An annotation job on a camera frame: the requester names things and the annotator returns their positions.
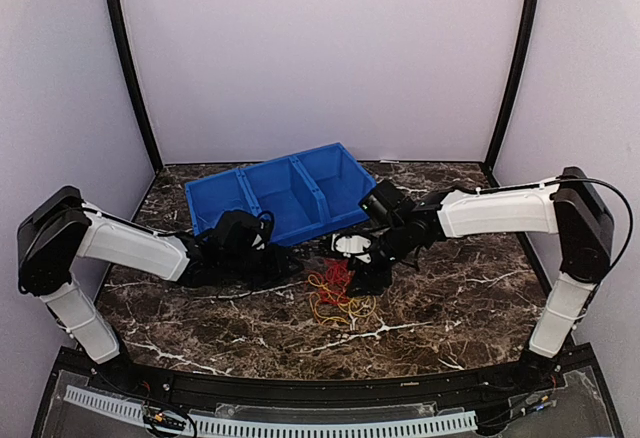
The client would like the black frame post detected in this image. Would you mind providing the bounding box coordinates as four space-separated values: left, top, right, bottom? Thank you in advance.
106 0 164 173
484 0 538 171

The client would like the black curved front rail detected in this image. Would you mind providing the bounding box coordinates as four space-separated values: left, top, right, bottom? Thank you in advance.
54 345 596 412

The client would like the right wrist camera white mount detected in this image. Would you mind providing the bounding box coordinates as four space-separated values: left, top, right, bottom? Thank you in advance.
321 233 372 263

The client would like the left black frame post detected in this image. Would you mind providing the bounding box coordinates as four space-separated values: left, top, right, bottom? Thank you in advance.
106 0 164 173

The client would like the yellow cable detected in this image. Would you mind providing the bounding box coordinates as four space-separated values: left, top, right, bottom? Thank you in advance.
307 270 379 327

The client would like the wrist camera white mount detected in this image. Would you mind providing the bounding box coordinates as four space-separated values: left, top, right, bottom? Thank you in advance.
251 210 276 250
321 233 372 263

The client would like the blue three-compartment plastic bin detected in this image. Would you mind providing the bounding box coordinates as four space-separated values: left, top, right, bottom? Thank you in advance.
186 143 376 246

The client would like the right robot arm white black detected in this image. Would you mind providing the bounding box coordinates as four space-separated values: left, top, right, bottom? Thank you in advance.
332 167 623 392

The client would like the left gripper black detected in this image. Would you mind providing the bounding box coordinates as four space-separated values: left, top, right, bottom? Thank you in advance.
222 242 304 290

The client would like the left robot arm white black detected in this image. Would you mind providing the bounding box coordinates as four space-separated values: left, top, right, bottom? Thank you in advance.
17 186 303 394

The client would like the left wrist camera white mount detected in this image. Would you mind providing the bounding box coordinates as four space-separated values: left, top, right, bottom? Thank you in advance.
251 210 276 250

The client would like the right black frame post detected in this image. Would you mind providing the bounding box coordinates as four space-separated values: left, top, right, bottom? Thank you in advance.
484 0 538 171

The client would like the white slotted cable duct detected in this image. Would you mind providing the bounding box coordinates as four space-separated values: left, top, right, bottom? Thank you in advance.
63 385 479 437

